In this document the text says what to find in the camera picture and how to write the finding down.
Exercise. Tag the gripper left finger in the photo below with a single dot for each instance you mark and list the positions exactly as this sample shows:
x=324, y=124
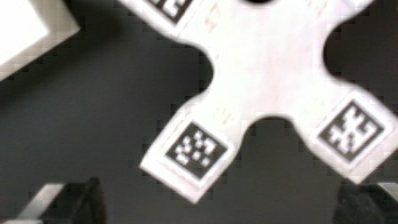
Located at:
x=68, y=203

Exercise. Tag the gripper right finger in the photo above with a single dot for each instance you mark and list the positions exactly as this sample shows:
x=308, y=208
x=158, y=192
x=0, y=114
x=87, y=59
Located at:
x=366, y=204

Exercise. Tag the white cross-shaped table base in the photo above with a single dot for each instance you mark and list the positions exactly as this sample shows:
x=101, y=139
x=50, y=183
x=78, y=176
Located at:
x=261, y=40

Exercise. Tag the white marker sheet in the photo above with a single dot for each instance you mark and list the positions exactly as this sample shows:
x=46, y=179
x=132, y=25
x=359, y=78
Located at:
x=38, y=25

